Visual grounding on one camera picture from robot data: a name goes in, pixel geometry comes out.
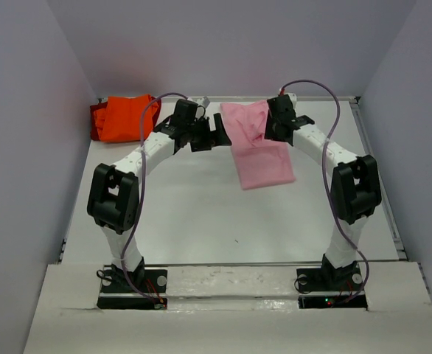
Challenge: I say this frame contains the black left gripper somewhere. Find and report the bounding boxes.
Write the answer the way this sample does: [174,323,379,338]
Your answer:
[185,114,231,153]

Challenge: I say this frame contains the pink t shirt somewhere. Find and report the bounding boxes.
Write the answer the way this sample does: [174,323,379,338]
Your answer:
[220,100,296,190]

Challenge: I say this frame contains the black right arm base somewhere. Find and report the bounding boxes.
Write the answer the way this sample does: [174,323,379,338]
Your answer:
[293,263,368,310]

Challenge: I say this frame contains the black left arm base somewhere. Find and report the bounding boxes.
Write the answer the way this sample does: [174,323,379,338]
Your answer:
[96,266,168,310]

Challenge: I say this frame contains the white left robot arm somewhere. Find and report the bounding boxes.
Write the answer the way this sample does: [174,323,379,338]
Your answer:
[87,99,231,293]

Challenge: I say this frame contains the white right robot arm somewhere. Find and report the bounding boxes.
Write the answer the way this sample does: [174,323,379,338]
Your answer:
[265,94,382,294]

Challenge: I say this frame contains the orange folded t shirt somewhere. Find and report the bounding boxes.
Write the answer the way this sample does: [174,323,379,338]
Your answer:
[92,94,158,143]

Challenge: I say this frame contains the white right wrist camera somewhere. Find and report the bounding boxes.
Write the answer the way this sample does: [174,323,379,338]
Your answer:
[282,93,298,106]

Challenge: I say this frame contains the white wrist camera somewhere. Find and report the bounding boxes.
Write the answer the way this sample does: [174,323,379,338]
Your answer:
[189,97,210,108]
[282,93,298,106]

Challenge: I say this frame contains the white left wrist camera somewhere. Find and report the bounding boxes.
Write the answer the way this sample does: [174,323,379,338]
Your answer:
[189,97,210,108]

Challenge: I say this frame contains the aluminium table frame rail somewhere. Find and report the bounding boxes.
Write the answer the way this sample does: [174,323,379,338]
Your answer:
[348,95,408,261]

